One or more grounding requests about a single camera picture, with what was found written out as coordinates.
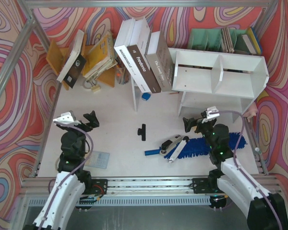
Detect blue microfiber duster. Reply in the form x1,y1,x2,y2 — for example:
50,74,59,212
144,132,247,159

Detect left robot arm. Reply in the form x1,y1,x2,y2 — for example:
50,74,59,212
23,111,99,230

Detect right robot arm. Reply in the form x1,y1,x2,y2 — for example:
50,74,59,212
183,116,288,230

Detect white bookshelf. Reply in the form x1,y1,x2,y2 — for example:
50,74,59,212
132,48,269,115

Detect beige black stapler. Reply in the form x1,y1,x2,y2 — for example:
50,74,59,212
159,135,183,157

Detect brass padlock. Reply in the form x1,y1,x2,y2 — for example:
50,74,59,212
83,80,101,92

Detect blue calculator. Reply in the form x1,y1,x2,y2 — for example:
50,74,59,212
84,151,110,169

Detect black T-shaped plastic piece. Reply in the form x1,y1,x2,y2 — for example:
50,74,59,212
137,124,146,141

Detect blue tape measure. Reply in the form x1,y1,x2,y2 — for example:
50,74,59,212
141,92,151,101

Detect pink pig toy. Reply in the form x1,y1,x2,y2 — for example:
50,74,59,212
243,102,258,122

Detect clear pencil cup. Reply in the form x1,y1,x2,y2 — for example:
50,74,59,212
115,66,130,85

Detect black and white book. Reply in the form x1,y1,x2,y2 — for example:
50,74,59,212
57,30,86,88

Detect stack of yellow books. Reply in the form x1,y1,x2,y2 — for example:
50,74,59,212
83,31,117,80

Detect yellow wooden book stand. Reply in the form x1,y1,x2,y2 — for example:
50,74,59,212
46,33,104,90

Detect grey Lonely Ones book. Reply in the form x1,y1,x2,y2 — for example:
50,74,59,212
145,31,175,92

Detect white Mademoiselle book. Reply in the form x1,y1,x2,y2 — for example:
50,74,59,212
114,18,151,93

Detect green desk organizer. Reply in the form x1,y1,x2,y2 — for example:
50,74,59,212
187,28,250,55

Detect brown Fredonia book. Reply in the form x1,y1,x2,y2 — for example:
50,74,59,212
127,18,161,93

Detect brown notebooks in organizer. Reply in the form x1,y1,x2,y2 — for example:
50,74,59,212
221,27,234,53

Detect blue yellow book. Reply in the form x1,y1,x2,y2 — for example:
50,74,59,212
242,27,263,55

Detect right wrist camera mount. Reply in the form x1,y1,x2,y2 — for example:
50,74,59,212
206,106,220,119

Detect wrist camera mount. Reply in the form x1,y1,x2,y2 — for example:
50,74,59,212
206,106,220,119
53,111,81,126

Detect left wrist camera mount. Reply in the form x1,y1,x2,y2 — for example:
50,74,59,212
53,111,81,126

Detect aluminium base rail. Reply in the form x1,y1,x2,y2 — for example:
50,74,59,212
20,176,283,196

